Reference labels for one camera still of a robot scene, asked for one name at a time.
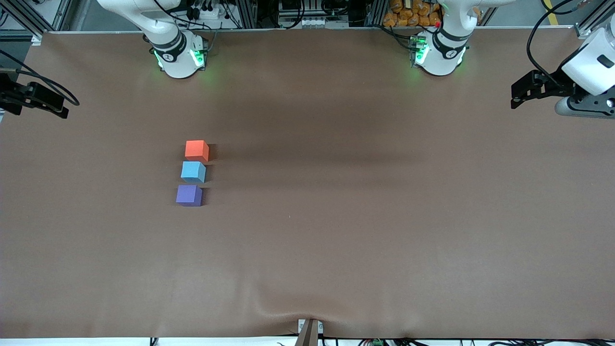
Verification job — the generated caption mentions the white power strip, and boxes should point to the white power strip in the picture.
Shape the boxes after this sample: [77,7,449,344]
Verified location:
[187,0,231,22]

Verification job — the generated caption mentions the light blue foam block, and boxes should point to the light blue foam block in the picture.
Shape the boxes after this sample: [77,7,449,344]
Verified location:
[181,161,207,184]

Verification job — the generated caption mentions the brown table cover sheet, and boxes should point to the brown table cover sheet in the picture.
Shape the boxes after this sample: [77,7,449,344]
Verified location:
[0,28,615,339]

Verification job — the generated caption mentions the orange foam block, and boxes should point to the orange foam block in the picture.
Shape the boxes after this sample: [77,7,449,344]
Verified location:
[185,140,210,163]

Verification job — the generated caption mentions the aluminium frame profile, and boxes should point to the aluminium frame profile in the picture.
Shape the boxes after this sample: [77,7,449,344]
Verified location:
[574,0,615,40]
[0,0,92,41]

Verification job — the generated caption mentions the pile of orange packets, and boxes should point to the pile of orange packets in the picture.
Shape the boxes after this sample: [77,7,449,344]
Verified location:
[382,0,443,28]

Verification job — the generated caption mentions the purple foam block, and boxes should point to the purple foam block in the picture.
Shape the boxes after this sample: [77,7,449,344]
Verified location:
[176,185,203,207]

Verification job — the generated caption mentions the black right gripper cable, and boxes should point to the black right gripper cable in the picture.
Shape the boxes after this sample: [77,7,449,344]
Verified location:
[0,49,81,107]

